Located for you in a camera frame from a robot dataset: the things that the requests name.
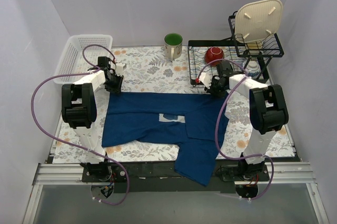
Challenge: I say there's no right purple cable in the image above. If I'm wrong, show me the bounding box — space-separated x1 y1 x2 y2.
197 59 274 201

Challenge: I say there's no purple cable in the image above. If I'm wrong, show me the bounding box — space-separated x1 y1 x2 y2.
31 44 131 206
197 59 274 201

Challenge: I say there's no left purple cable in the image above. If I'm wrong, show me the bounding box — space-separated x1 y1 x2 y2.
31 44 131 206

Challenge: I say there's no red bowl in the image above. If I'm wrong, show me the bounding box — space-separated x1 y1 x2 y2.
204 46 224 66

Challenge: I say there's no blue t shirt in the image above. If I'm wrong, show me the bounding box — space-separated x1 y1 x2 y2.
102 92 229 186

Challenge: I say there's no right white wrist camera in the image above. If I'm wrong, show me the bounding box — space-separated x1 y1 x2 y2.
195 72 212 89

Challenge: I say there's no floral table mat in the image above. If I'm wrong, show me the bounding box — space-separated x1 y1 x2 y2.
52 45 296 164

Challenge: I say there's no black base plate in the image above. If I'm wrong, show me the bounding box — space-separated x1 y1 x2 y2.
80 160 270 198

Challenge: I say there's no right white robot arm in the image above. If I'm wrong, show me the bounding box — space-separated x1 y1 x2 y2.
197 59 289 181

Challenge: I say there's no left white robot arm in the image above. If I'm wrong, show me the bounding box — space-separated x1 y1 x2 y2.
61 56 126 182

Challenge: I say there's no cream square plastic lid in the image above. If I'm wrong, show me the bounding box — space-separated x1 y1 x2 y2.
234 0 283 43

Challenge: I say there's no aluminium frame rail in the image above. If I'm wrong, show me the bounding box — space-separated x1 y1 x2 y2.
33 162 316 185

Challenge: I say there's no blue white patterned bowl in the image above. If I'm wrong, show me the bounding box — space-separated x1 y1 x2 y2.
242 60 261 79

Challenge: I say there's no white plastic basket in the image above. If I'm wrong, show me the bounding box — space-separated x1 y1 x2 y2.
53 34 113 85

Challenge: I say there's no green inside floral mug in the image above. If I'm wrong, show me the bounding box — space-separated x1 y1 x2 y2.
164 33 183 62

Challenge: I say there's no black wire dish rack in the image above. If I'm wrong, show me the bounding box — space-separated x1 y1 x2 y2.
187 12 284 86

